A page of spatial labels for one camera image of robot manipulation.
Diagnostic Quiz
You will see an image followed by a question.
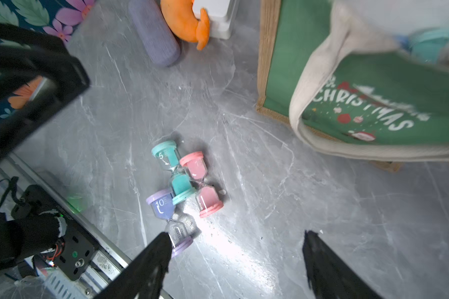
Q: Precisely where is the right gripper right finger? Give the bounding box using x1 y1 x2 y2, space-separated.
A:
303 230 381 299

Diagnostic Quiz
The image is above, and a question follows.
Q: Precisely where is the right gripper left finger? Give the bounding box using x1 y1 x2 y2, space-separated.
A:
96 232 172 299

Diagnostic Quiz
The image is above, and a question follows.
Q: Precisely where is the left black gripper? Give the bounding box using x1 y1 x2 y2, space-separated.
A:
0 23 90 162

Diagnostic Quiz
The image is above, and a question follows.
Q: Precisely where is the green canvas Christmas bag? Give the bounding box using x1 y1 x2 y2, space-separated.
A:
256 1 449 166

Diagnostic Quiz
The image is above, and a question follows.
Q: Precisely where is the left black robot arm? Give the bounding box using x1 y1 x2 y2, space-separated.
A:
0 23 91 273

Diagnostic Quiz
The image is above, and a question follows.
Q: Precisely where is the purple hourglass bottom left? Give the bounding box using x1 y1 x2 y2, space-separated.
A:
145 188 193 258

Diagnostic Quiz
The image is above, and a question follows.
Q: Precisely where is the pink hourglass in pile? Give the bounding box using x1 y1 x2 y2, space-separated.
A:
180 151 224 218

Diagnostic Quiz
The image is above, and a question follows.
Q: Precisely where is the purple oval case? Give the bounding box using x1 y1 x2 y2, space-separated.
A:
128 0 181 67

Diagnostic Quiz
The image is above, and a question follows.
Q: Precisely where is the orange whale toy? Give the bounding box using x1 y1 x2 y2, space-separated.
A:
160 0 211 51

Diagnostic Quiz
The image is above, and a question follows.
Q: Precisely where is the white rectangular box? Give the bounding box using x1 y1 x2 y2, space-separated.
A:
193 0 240 40

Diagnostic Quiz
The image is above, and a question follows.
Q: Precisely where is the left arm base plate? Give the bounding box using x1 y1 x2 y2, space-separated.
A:
11 184 99 281

